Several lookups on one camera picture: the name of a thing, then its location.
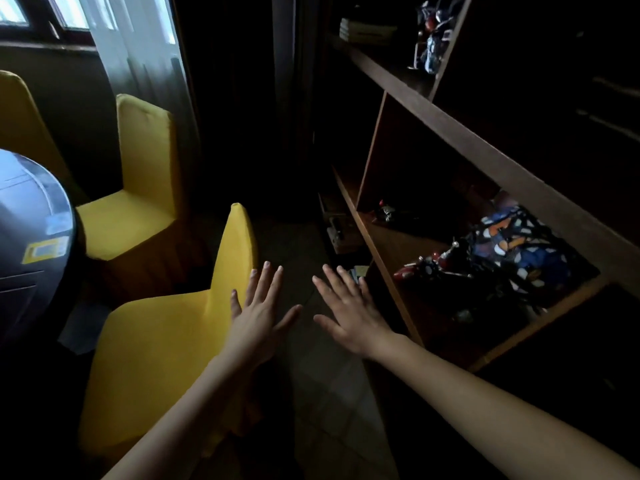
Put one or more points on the person's right thumb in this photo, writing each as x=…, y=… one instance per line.
x=327, y=325

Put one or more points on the red toy motorcycle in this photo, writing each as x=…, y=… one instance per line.
x=435, y=267

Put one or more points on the person's right hand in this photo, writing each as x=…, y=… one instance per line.
x=357, y=322

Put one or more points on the person's right middle finger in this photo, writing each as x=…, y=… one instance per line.
x=336, y=284

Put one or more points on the person's right forearm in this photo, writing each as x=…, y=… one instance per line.
x=480, y=409

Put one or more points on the person's right little finger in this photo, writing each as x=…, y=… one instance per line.
x=366, y=292

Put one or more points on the colourful patterned bag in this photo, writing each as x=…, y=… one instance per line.
x=520, y=249

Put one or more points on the person's left little finger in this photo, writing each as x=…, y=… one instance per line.
x=235, y=304

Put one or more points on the small box with items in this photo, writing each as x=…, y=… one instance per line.
x=340, y=229

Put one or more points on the round dark glass table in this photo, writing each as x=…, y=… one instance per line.
x=32, y=239

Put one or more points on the stack of books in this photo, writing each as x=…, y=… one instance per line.
x=367, y=30

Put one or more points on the yellow sticker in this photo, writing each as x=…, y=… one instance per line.
x=46, y=249

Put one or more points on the small toy figure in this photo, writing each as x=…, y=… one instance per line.
x=385, y=210

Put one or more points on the person's left thumb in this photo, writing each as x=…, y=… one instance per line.
x=289, y=318

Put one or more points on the sheer white curtain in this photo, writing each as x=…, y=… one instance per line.
x=140, y=54

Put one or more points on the person's left middle finger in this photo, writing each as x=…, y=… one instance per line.
x=262, y=284

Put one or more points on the person's left forearm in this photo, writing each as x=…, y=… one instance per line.
x=185, y=419

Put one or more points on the yellow covered chair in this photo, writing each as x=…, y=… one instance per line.
x=25, y=129
x=135, y=214
x=165, y=354

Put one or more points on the person's left hand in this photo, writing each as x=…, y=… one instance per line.
x=257, y=327

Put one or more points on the toy motorcycle with rider figure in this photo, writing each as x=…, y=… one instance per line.
x=434, y=34

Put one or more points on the brown wooden shelf unit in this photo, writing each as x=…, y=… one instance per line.
x=500, y=164

